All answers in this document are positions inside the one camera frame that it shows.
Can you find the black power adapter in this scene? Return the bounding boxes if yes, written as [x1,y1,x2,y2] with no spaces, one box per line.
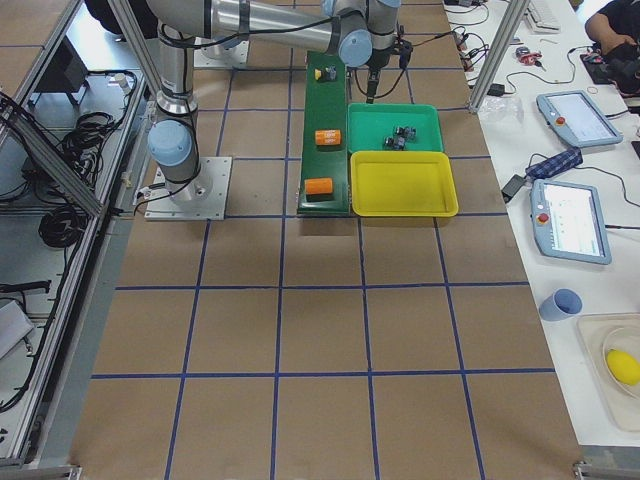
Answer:
[501,174,527,204]

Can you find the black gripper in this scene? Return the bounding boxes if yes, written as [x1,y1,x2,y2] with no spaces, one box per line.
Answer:
[366,52,392,104]

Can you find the red black power cable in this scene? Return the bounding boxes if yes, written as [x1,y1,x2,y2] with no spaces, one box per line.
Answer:
[407,29,459,49]

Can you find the aluminium frame post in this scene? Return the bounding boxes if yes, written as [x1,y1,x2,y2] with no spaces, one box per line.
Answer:
[468,0,528,113]

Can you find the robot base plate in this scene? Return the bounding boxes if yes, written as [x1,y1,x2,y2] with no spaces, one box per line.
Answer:
[194,41,249,70]
[144,156,232,221]

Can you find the green push button blue contact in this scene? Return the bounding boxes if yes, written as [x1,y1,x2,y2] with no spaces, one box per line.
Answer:
[394,126,417,142]

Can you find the teach pendant far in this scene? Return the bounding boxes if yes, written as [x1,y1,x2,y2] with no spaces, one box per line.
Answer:
[536,90,623,148]

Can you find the yellow lemon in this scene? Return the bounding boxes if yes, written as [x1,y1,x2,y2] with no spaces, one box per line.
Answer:
[605,349,639,386]

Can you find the teach pendant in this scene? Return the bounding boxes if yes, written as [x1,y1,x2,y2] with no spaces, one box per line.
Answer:
[536,90,623,148]
[530,179,612,265]

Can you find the yellow tray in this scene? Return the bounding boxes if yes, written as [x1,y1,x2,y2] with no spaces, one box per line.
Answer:
[350,151,459,218]

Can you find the yellow push button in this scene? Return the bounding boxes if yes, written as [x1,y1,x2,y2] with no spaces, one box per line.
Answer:
[313,65,337,82]

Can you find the orange cylinder marked 4680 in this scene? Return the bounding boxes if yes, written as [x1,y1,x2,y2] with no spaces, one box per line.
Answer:
[314,129,342,146]

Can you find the green push button red contact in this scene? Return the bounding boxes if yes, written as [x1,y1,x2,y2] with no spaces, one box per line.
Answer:
[383,136,406,151]

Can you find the blue plastic cup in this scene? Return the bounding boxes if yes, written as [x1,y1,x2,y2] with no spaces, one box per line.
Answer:
[539,288,583,322]

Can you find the plaid pouch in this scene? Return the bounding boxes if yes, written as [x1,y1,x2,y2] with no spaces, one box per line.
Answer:
[525,148,583,181]

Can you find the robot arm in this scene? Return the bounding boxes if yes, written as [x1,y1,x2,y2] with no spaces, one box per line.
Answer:
[147,1,400,209]

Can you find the beige tray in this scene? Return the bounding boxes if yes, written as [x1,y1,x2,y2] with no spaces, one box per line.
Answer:
[576,313,639,433]

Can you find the green tray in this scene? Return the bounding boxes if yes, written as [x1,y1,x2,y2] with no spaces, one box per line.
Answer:
[347,103,444,153]

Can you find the teach pendant near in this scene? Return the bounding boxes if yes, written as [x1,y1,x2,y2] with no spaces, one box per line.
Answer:
[530,179,612,265]

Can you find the person in black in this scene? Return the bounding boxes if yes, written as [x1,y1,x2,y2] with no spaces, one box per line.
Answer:
[585,0,639,97]

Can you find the plain orange cylinder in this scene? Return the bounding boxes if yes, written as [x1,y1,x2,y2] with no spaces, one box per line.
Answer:
[304,177,334,196]

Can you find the green conveyor belt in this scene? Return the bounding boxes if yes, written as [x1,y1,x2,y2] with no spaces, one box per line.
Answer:
[297,51,350,216]

